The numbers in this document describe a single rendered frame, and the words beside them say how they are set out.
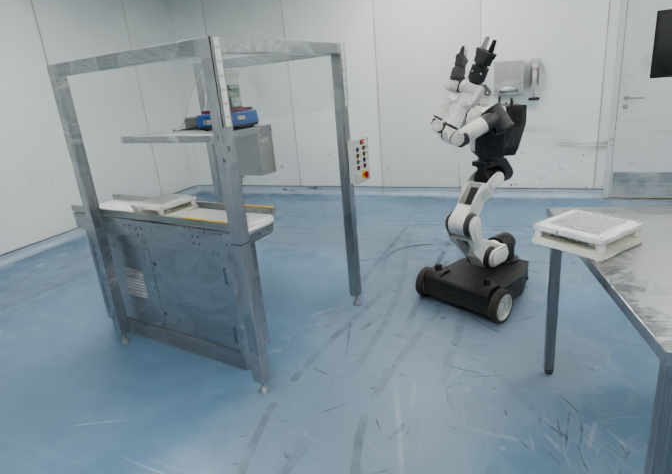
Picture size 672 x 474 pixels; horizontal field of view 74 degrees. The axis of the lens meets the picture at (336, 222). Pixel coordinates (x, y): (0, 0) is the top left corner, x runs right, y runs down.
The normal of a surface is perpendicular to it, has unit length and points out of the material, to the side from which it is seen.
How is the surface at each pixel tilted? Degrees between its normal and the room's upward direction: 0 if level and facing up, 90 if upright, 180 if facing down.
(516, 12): 90
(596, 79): 90
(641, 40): 90
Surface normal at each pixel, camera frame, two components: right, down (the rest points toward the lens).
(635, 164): -0.39, 0.30
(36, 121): 0.92, 0.04
